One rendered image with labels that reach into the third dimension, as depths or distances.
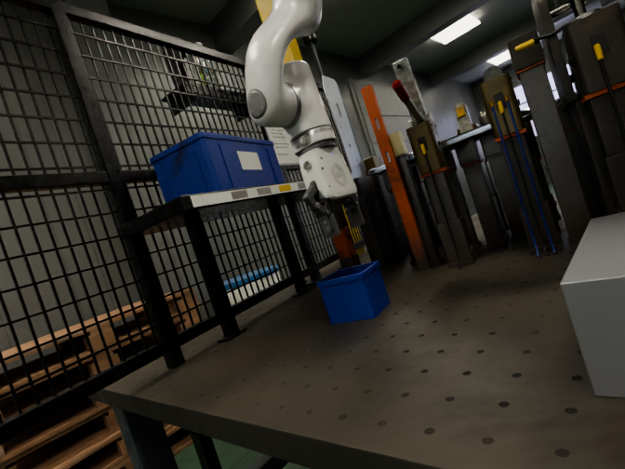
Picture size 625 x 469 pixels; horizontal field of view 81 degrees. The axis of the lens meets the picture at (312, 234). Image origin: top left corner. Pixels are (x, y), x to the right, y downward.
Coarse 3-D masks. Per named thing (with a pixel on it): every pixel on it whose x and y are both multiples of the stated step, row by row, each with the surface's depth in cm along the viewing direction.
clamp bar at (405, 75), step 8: (392, 64) 88; (400, 64) 86; (408, 64) 87; (400, 72) 88; (408, 72) 87; (400, 80) 89; (408, 80) 88; (408, 88) 89; (416, 88) 88; (416, 96) 88; (416, 104) 89; (424, 112) 89
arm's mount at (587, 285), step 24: (624, 216) 46; (600, 240) 38; (624, 240) 35; (576, 264) 33; (600, 264) 31; (624, 264) 29; (576, 288) 29; (600, 288) 28; (624, 288) 27; (576, 312) 29; (600, 312) 28; (624, 312) 27; (576, 336) 30; (600, 336) 28; (624, 336) 27; (600, 360) 29; (624, 360) 28; (600, 384) 29; (624, 384) 28
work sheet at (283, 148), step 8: (272, 128) 134; (280, 128) 138; (272, 136) 133; (280, 136) 137; (280, 144) 136; (288, 144) 140; (280, 152) 135; (288, 152) 139; (280, 160) 133; (288, 160) 138; (296, 160) 142
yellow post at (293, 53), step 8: (256, 0) 173; (264, 0) 170; (272, 0) 168; (264, 8) 171; (264, 16) 172; (296, 40) 176; (288, 48) 169; (296, 48) 174; (288, 56) 170; (296, 56) 172; (360, 248) 175
